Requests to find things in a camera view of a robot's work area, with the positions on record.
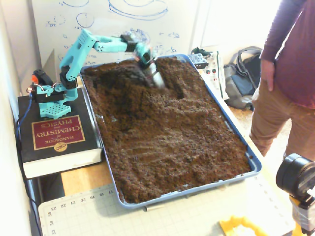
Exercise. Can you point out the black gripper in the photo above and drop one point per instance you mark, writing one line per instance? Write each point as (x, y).
(146, 64)

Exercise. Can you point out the brown soil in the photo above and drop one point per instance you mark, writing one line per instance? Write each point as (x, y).
(172, 127)

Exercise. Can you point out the maroon sleeved forearm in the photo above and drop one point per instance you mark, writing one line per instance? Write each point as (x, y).
(280, 29)

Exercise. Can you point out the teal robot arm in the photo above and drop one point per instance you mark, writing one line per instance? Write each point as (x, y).
(73, 56)

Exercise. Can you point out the bare person hand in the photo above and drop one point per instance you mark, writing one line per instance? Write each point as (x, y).
(268, 72)

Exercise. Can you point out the whiteboard with blue drawings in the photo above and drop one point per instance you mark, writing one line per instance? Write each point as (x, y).
(110, 24)

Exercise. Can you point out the black device with perforated top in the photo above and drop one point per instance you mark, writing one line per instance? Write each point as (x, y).
(197, 59)

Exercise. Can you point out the dark green bag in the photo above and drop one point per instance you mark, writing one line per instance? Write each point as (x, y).
(200, 51)

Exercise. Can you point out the white electronics board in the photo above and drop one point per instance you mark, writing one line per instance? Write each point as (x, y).
(216, 73)

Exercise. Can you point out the grey backpack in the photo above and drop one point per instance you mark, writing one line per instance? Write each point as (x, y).
(238, 83)

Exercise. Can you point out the black chemistry handbook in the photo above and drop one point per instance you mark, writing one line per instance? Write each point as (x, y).
(73, 150)

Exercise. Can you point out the grey metal rod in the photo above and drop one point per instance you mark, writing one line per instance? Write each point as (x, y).
(153, 208)

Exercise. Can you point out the person in maroon shirt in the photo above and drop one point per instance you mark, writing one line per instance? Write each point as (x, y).
(295, 68)

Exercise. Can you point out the blue plastic tray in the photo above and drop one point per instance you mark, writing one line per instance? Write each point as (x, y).
(256, 169)

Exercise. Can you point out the pale grid cutting mat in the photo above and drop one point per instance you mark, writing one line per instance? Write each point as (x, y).
(147, 221)

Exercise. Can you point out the yellow plastic object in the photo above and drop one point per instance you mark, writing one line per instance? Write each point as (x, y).
(229, 225)

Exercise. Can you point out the black camera lens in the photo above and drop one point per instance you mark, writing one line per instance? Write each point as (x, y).
(292, 172)

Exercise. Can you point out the yellow black camera stand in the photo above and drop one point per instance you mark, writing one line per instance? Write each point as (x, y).
(305, 214)

